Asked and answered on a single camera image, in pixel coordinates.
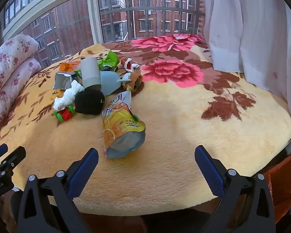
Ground white window frame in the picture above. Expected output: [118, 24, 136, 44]
[2, 0, 204, 44]

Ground silver foil wrapper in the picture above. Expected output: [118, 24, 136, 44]
[53, 71, 79, 91]

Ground green snack wrapper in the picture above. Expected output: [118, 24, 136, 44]
[97, 51, 119, 72]

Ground yellow floral blanket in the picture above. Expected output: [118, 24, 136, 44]
[0, 34, 291, 216]

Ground orange snack wrapper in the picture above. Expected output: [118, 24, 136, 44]
[59, 62, 81, 74]

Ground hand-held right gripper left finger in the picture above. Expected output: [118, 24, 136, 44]
[17, 148, 99, 233]

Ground orange juice pouch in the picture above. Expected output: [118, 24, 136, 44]
[101, 91, 146, 159]

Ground grey cylindrical cup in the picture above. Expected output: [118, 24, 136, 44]
[80, 58, 102, 89]

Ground rolled pink floral quilt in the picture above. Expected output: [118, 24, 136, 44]
[0, 34, 42, 139]

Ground red green toy car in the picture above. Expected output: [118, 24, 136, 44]
[54, 105, 76, 122]

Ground red white wrapper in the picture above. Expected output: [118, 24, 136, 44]
[120, 57, 140, 73]

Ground metal window railing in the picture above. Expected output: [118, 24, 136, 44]
[22, 5, 205, 62]

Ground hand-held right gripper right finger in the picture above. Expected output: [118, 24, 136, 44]
[194, 145, 276, 233]

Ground white curtain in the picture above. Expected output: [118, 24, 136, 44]
[201, 0, 291, 146]

